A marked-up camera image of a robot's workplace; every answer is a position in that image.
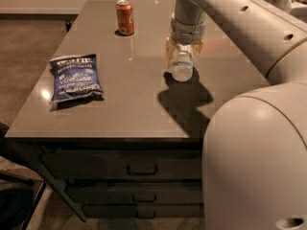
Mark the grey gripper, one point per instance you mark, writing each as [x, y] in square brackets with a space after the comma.
[187, 33]

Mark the clear plastic water bottle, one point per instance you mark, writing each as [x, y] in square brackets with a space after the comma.
[182, 63]

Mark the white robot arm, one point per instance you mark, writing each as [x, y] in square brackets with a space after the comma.
[254, 156]

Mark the blue salt vinegar chip bag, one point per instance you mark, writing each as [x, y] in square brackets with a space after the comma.
[75, 77]

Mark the red soda can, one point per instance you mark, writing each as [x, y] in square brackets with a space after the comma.
[124, 11]

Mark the dark cabinet top left drawer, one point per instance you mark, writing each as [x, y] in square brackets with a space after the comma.
[124, 164]

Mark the dark cabinet drawer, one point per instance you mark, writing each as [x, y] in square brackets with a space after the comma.
[169, 193]
[144, 211]
[124, 164]

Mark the dark cabinet middle left drawer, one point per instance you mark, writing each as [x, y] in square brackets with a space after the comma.
[169, 193]

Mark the dark cabinet bottom left drawer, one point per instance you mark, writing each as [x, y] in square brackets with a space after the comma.
[144, 211]

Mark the black chair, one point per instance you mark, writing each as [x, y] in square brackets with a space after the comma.
[19, 197]

